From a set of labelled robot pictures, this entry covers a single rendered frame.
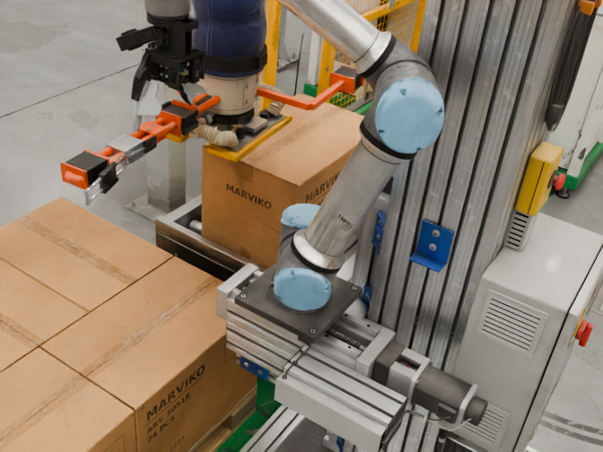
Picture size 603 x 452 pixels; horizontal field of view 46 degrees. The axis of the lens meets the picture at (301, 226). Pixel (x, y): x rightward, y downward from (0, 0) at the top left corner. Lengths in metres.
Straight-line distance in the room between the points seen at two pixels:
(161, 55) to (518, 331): 0.91
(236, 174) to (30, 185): 1.92
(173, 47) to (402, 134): 0.41
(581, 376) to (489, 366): 1.67
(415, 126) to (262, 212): 1.25
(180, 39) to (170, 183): 2.50
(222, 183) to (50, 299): 0.68
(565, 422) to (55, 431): 1.93
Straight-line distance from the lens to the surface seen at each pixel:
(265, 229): 2.44
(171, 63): 1.24
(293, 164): 2.38
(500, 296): 1.54
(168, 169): 3.65
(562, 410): 3.13
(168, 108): 1.99
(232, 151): 2.06
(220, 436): 2.70
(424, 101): 1.23
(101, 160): 1.73
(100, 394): 2.15
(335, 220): 1.36
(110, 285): 2.50
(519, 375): 1.65
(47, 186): 4.11
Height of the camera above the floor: 2.12
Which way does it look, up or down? 34 degrees down
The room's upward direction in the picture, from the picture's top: 6 degrees clockwise
